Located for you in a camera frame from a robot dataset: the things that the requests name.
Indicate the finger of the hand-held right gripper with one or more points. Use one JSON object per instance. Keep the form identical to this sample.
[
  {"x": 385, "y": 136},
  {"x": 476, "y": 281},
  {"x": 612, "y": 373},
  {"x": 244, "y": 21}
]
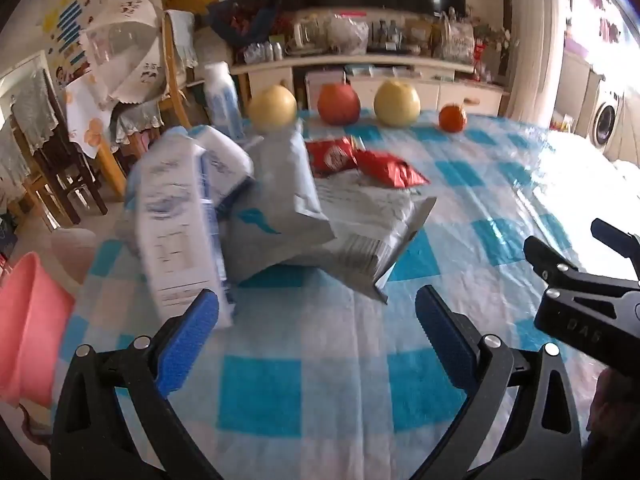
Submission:
[
  {"x": 547, "y": 260},
  {"x": 617, "y": 240}
]

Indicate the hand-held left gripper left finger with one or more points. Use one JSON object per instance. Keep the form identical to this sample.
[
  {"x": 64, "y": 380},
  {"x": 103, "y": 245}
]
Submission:
[{"x": 190, "y": 330}]

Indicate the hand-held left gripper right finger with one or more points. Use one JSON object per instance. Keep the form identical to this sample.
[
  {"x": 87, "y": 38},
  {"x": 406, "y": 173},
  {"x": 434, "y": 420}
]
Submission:
[{"x": 440, "y": 330}]

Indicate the white blue-print package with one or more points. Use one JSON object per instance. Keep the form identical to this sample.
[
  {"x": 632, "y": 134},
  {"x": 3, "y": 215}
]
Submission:
[{"x": 175, "y": 240}]

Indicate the pink plastic basin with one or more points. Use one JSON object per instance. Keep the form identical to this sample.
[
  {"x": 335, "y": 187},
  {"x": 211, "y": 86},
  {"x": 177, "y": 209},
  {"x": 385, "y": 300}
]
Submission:
[{"x": 30, "y": 320}]

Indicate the person's right hand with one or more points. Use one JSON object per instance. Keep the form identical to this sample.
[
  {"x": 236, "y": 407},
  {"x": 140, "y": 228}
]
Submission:
[{"x": 620, "y": 410}]

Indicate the white washing machine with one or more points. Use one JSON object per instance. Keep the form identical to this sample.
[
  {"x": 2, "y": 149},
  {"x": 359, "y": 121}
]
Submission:
[{"x": 605, "y": 120}]

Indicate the blue white checked tablecloth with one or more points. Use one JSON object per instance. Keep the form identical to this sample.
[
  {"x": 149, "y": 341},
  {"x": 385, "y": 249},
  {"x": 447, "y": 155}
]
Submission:
[{"x": 310, "y": 360}]

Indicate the grey mailer bag blue logo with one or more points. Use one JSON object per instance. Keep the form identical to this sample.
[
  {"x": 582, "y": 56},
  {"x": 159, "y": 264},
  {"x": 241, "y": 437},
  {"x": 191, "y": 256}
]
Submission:
[{"x": 280, "y": 200}]

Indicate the orange tangerine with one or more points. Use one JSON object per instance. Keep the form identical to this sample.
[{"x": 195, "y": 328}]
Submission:
[{"x": 452, "y": 118}]

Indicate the white blue soft pack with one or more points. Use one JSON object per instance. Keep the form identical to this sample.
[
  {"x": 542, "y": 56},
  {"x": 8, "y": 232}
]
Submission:
[{"x": 225, "y": 160}]

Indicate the dark wooden chair grey cover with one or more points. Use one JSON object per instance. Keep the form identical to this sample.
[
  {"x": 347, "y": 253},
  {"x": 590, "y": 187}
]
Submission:
[{"x": 65, "y": 175}]

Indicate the yellow pear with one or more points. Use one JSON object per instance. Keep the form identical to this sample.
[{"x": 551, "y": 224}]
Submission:
[{"x": 397, "y": 104}]

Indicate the white covered standing air conditioner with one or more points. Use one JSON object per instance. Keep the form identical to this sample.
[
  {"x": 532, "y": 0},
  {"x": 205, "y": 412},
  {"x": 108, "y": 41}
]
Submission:
[{"x": 535, "y": 35}]

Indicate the white bottle blue label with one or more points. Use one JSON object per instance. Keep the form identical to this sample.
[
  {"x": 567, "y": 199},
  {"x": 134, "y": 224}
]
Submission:
[{"x": 222, "y": 100}]

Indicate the yellow apple left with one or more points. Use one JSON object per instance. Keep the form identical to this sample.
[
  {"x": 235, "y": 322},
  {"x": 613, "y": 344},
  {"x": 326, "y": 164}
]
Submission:
[{"x": 272, "y": 107}]

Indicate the clear wrapped gift basket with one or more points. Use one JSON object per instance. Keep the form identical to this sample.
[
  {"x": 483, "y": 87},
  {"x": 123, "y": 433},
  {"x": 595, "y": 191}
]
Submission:
[{"x": 455, "y": 35}]

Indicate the red apple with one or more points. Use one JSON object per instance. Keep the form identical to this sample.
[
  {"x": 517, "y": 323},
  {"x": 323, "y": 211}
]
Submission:
[{"x": 339, "y": 105}]

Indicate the white television cabinet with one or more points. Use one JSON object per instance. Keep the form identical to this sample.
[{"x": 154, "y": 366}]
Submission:
[{"x": 280, "y": 77}]

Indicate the dark bottles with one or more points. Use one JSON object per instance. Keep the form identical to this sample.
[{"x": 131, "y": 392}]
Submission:
[{"x": 387, "y": 32}]

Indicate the white patterned sack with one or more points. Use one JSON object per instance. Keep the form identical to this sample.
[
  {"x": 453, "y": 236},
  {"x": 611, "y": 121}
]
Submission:
[{"x": 212, "y": 45}]

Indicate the group of small bottles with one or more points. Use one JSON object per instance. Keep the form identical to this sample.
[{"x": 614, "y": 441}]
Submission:
[{"x": 262, "y": 52}]

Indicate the clear plastic bag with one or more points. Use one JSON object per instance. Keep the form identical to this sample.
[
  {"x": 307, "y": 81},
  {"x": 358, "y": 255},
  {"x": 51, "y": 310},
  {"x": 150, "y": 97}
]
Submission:
[{"x": 347, "y": 35}]

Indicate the white mesh food cover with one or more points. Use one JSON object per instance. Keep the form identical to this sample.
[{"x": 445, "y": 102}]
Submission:
[{"x": 125, "y": 35}]

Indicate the dark blue flower bouquet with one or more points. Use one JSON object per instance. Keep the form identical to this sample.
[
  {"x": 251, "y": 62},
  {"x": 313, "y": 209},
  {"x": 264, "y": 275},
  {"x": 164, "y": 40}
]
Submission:
[{"x": 240, "y": 17}]

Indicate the glass jar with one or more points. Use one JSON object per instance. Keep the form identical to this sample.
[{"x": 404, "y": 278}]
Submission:
[{"x": 307, "y": 35}]

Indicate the blue yellow wall stickers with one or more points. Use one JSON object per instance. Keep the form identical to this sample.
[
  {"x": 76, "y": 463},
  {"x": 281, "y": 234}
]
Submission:
[{"x": 70, "y": 20}]

